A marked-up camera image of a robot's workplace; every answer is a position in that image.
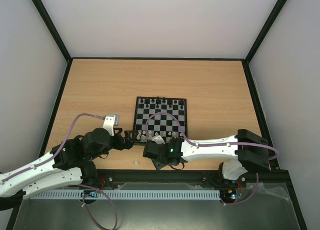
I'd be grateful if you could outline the purple cable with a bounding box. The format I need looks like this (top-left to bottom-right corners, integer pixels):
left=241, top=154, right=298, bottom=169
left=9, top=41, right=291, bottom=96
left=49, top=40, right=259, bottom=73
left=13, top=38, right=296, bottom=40
left=144, top=112, right=280, bottom=207
left=0, top=113, right=118, bottom=229

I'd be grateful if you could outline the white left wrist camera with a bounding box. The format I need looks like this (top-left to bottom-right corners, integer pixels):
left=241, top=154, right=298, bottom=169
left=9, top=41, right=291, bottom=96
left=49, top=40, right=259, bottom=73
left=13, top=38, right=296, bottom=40
left=102, top=114, right=120, bottom=136

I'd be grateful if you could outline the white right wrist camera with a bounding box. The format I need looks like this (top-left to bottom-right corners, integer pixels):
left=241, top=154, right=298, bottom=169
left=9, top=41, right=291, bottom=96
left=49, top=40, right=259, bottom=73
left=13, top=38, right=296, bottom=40
left=151, top=135, right=165, bottom=144

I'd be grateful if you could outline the light blue cable duct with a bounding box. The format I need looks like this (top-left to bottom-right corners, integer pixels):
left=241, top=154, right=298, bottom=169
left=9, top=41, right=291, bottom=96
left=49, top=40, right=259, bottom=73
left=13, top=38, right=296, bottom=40
left=31, top=189, right=221, bottom=200

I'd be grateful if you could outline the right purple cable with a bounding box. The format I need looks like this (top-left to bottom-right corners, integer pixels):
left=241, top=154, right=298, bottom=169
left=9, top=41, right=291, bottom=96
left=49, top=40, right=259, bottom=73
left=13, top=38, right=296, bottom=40
left=144, top=112, right=280, bottom=207

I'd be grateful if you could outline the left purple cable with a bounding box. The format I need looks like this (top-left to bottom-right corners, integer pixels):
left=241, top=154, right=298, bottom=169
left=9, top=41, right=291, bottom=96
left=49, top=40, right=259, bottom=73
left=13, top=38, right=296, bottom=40
left=0, top=113, right=118, bottom=229

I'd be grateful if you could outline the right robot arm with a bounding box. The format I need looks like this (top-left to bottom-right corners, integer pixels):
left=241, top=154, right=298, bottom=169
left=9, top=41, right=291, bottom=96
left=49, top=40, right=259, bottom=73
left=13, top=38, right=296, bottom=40
left=142, top=129, right=272, bottom=186

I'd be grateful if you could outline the black aluminium frame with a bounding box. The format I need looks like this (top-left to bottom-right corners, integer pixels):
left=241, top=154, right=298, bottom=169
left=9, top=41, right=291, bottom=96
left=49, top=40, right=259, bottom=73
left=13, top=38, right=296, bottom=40
left=4, top=0, right=308, bottom=230

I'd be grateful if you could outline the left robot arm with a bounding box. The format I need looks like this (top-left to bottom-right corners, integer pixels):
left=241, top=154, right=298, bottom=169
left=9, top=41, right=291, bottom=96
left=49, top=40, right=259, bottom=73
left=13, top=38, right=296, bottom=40
left=0, top=128, right=138, bottom=210

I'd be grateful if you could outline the black and white chessboard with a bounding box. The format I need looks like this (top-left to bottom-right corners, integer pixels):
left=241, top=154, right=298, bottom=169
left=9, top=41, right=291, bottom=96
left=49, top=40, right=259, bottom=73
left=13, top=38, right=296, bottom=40
left=133, top=96, right=188, bottom=145

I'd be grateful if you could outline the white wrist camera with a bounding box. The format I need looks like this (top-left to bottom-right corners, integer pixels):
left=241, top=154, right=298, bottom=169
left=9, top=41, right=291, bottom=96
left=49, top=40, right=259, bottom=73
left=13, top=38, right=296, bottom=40
left=102, top=114, right=120, bottom=136
left=151, top=135, right=165, bottom=144

